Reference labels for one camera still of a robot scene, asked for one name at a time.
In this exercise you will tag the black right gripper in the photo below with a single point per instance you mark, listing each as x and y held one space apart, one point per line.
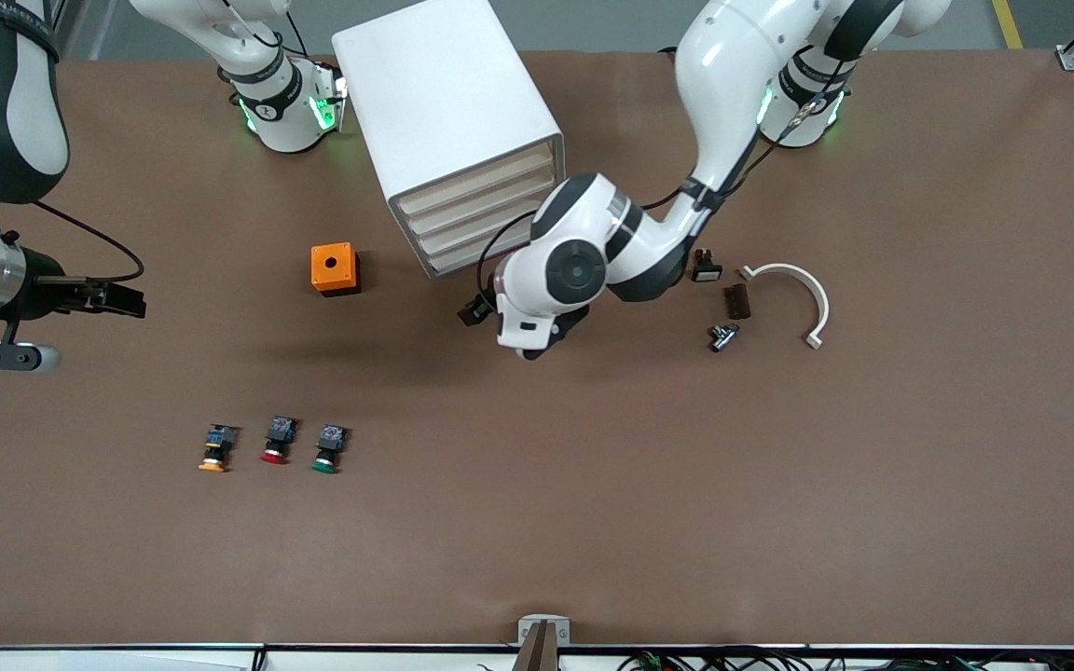
45 284

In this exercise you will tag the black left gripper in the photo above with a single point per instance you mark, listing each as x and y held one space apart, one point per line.
475 310

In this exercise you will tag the lowest white cabinet drawer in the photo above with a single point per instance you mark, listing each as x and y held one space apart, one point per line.
472 258

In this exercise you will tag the green push button switch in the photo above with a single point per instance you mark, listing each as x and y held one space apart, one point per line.
328 449

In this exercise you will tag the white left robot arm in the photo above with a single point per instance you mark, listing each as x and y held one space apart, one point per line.
714 75

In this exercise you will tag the brown table mat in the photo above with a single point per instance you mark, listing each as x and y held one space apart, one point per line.
537 466

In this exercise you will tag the brown terminal block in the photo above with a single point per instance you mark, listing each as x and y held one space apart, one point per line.
741 302

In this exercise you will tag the orange box with hole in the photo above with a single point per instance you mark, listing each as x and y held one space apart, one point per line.
332 264

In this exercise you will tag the black switch with white face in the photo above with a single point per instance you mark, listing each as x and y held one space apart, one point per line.
707 270

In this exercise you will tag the silver metal key switch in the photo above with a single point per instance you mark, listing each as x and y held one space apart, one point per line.
724 337

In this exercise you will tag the yellow push button switch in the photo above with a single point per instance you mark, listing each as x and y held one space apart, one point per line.
216 447

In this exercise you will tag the red push button switch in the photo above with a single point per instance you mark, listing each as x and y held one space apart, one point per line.
278 440

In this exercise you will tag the white curved plastic bracket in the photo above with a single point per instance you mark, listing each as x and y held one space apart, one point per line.
820 303

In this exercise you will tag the white table edge rail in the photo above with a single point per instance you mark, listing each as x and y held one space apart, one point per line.
127 658

